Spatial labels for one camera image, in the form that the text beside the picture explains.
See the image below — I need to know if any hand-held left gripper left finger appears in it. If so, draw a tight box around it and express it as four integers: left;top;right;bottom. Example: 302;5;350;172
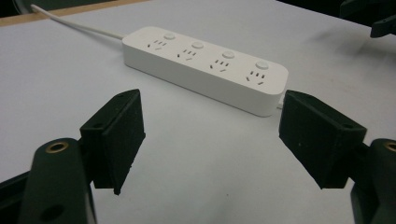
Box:
78;89;147;196

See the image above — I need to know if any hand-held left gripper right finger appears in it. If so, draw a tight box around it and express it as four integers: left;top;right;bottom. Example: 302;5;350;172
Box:
278;90;368;190

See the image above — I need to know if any white power strip cable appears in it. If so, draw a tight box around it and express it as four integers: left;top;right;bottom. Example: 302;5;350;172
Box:
30;4;125;41

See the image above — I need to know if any white power strip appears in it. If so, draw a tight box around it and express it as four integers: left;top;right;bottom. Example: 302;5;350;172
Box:
121;25;290;118

